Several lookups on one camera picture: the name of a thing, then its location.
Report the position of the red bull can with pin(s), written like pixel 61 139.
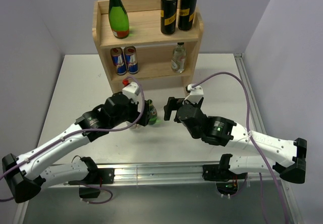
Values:
pixel 131 59
pixel 118 60

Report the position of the green bottle front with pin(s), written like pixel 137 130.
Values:
pixel 118 19

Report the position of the left Red Bull can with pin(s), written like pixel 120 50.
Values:
pixel 118 60

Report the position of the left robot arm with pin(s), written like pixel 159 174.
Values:
pixel 30 173

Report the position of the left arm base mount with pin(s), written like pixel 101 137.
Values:
pixel 89 190

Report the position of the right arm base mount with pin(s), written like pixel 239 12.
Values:
pixel 228 184

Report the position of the aluminium side rail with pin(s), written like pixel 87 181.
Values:
pixel 255 113

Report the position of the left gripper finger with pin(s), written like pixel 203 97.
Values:
pixel 118 95
pixel 144 120

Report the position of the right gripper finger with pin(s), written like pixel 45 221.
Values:
pixel 173 104
pixel 199 104

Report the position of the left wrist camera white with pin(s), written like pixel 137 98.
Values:
pixel 131 90

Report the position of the black yellow Schweppes can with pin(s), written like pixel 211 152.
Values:
pixel 186 14

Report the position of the right Red Bull can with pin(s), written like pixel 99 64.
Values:
pixel 131 59

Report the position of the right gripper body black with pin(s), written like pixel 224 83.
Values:
pixel 194 134

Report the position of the green bottle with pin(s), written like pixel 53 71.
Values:
pixel 118 19
pixel 153 113

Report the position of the wooden two-tier shelf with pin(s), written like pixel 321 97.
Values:
pixel 154 49

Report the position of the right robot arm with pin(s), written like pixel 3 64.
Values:
pixel 285 157

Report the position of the clear glass bottle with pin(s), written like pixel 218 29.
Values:
pixel 178 58
pixel 135 127

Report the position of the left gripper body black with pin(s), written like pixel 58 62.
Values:
pixel 130 114

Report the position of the green bottle rear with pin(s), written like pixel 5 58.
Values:
pixel 153 113

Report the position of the aluminium front rail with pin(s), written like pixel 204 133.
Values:
pixel 142 173

